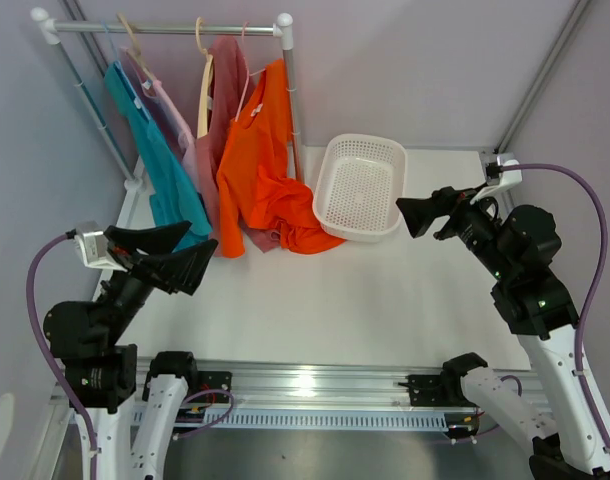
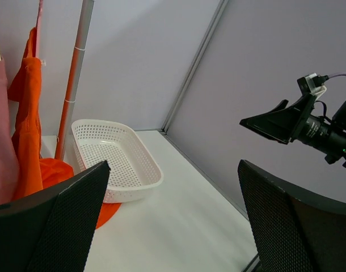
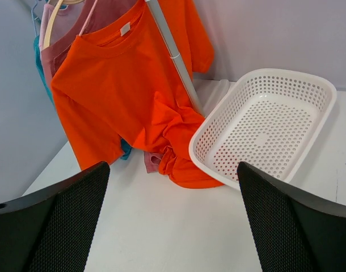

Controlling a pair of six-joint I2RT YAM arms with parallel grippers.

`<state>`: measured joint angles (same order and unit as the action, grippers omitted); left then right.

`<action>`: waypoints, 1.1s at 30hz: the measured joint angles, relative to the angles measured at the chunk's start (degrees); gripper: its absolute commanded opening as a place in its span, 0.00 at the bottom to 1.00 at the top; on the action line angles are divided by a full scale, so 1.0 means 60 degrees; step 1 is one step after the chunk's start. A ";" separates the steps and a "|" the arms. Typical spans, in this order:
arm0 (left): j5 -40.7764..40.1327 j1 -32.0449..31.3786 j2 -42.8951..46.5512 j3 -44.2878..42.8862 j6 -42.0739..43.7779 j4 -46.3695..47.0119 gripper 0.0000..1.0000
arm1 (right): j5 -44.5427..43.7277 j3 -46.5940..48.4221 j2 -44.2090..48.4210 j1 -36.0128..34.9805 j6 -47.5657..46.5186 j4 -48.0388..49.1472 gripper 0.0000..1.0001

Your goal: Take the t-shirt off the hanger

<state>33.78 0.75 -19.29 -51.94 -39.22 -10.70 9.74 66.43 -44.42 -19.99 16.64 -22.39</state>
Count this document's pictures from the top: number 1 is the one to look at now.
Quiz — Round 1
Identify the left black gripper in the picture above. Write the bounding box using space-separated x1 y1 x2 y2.
97 218 217 343

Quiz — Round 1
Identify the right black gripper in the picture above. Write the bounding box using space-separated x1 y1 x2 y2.
395 182 513 282

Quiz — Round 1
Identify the teal t shirt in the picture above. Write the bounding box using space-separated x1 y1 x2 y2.
104 61 212 249

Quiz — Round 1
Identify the light pink t shirt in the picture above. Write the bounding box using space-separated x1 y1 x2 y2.
120 47 199 191

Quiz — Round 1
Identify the orange t shirt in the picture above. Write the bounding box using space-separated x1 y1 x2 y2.
216 59 344 258

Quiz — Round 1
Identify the dusty rose t shirt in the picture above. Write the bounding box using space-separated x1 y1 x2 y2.
196 37 283 258

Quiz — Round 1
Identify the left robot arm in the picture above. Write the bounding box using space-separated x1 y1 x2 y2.
43 221 218 479

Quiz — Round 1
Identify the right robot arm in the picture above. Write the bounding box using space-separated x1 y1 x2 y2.
396 187 610 479

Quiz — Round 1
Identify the beige wooden hanger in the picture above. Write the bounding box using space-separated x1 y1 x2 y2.
195 17 214 139

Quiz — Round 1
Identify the beige slim hanger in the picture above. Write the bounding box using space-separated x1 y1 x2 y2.
116 13 157 85

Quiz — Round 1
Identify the white perforated plastic basket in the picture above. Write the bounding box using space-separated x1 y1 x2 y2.
312 134 408 243

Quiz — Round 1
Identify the metal clothes rack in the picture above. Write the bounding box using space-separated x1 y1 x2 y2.
29 6 306 236

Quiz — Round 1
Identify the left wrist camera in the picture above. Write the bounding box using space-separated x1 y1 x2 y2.
74 221 125 271

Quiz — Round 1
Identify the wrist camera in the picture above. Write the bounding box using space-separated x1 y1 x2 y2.
470 153 522 205
74 221 125 271

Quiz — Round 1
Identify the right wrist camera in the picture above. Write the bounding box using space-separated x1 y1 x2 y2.
470 153 522 205

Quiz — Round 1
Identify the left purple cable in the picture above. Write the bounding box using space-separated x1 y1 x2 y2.
25 230 101 480

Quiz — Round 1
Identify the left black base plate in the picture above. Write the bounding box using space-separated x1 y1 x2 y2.
189 370 232 405

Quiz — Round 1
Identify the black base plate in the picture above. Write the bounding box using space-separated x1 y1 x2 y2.
189 370 232 405
406 373 460 407

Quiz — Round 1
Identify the aluminium mounting rail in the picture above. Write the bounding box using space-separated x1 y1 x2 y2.
48 356 551 416

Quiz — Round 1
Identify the white slotted cable duct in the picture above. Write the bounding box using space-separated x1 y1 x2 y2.
174 408 472 433

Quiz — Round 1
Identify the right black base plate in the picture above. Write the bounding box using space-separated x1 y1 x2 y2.
406 373 460 407

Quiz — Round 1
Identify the blue wire hanger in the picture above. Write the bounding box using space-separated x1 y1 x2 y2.
100 21 120 63

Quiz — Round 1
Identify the pink wire hanger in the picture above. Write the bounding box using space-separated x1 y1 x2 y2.
234 21 266 122

